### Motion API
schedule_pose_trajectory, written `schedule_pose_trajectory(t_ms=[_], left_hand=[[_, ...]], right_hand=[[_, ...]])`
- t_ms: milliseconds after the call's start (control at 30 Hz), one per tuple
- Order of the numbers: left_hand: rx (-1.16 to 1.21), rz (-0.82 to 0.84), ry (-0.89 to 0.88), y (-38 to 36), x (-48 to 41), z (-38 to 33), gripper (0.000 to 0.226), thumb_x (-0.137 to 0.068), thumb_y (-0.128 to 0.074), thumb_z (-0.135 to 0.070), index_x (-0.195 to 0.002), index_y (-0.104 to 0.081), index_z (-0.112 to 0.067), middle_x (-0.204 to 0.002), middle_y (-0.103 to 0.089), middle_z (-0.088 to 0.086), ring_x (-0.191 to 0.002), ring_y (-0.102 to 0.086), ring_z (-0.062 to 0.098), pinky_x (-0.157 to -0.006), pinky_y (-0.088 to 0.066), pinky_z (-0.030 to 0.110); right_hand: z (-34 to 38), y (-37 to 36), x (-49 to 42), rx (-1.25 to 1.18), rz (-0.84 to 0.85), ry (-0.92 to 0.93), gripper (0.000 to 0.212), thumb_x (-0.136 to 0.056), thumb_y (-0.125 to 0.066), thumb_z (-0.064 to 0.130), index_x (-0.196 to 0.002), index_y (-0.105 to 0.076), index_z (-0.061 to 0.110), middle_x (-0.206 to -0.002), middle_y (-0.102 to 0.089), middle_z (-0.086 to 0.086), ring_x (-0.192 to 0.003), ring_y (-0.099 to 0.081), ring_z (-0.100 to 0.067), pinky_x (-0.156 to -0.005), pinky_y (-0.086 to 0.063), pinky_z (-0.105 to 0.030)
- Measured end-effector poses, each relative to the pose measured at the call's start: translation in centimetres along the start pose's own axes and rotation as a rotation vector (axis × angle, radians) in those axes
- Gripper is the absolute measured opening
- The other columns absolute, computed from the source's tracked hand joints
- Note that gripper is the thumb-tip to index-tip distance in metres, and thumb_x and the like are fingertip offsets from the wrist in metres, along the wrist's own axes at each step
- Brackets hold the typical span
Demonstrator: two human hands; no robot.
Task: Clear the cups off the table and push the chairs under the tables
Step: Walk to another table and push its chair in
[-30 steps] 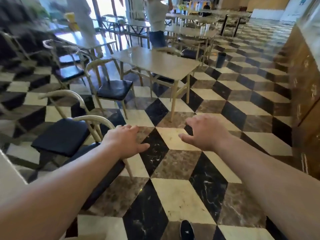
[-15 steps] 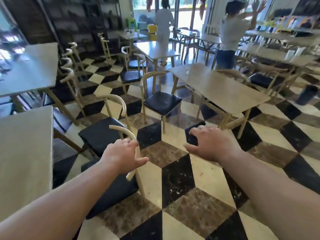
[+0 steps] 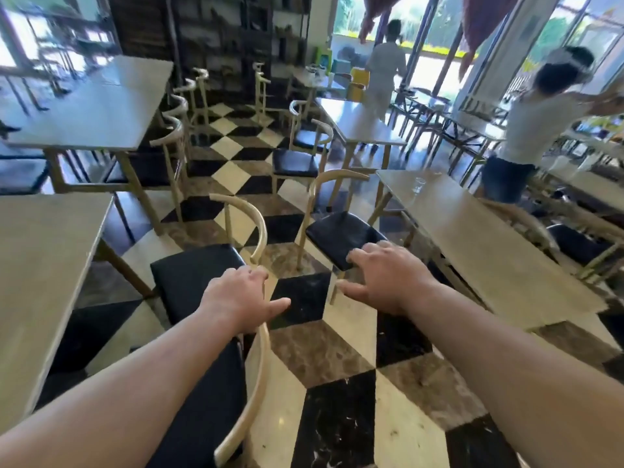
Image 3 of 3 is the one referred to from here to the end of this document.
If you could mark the clear drinking glass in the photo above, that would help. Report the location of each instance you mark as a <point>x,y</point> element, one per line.
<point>419,186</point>

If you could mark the person's right forearm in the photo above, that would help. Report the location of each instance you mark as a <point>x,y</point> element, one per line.
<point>512,375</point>

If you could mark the glass window with dark frame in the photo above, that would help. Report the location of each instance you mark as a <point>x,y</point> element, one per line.
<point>44,38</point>

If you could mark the yellow chair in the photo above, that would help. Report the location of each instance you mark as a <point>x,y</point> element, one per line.
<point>357,82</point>

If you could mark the person's left forearm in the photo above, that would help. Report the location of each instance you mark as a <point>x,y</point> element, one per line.
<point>122,385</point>

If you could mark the red curtain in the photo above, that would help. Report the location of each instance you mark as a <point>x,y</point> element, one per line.
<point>482,24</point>
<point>378,12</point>

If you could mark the person's left hand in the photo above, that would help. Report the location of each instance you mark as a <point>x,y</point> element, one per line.
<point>234,302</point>

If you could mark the dark wooden display shelf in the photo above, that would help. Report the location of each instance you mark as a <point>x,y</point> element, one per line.
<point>219,34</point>

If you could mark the person's right hand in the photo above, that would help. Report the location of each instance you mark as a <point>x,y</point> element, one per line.
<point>395,280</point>

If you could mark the green box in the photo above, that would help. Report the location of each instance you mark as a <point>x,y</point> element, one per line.
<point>322,58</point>

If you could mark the person's right thumb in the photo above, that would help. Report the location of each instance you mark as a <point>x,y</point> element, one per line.
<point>352,289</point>

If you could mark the person's left thumb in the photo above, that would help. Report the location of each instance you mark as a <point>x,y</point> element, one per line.
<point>275,309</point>

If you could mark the light wooden dining table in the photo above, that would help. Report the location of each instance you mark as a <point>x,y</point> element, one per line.
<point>480,125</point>
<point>356,124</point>
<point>592,187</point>
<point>97,107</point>
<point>317,78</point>
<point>44,268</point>
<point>487,258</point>

